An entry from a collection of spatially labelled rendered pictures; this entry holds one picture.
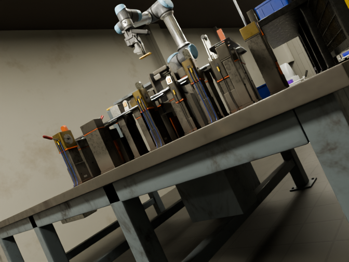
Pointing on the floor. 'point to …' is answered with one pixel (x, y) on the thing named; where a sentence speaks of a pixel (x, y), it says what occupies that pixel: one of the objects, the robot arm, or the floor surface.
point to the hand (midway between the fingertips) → (144, 53)
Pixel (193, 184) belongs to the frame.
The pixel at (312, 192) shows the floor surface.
